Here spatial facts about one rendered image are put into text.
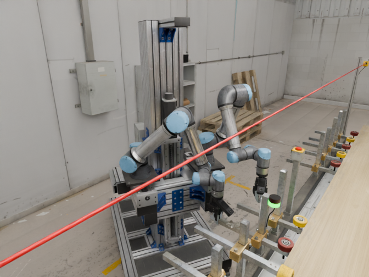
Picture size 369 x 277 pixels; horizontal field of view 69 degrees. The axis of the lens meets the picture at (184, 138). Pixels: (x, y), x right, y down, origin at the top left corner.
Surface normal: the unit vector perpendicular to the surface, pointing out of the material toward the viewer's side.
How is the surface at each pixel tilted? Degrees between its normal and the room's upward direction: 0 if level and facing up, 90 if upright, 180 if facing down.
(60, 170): 90
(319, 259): 0
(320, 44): 90
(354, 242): 0
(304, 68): 90
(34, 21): 90
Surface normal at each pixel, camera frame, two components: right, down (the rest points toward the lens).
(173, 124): -0.11, 0.27
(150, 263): 0.00, -0.93
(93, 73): 0.77, 0.22
